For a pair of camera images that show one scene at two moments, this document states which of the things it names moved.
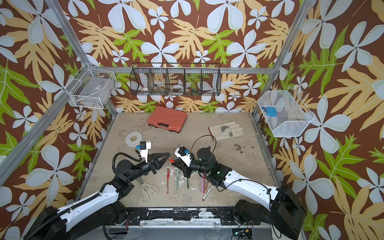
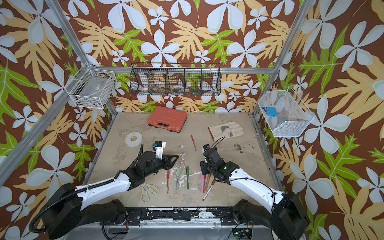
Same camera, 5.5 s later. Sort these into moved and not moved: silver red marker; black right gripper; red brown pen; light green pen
Moved: black right gripper
Not moved: light green pen; silver red marker; red brown pen
